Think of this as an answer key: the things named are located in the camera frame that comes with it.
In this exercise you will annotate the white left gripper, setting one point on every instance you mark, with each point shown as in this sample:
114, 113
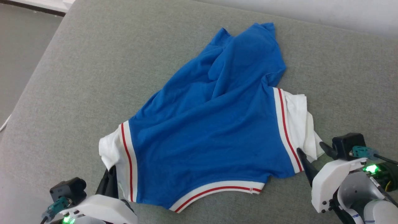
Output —
102, 208

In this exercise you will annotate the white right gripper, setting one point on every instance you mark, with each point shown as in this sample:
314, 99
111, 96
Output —
329, 183

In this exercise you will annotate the blue white red-striped shirt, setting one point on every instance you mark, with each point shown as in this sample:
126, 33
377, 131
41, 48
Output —
211, 124

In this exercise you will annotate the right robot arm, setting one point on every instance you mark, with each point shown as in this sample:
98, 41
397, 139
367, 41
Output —
385, 177

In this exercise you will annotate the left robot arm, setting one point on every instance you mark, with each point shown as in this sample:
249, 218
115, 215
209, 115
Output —
67, 220

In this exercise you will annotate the grey fabric sofa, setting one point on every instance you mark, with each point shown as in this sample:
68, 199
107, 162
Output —
77, 77

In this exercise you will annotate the white baseboard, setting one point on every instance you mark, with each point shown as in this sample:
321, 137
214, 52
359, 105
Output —
40, 4

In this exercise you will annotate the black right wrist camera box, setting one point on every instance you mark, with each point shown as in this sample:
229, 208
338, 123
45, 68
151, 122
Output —
348, 144

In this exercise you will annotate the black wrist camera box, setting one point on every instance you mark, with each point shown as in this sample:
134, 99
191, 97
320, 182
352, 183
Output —
68, 189
348, 144

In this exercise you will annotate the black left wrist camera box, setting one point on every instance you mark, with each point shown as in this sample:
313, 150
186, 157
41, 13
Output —
68, 189

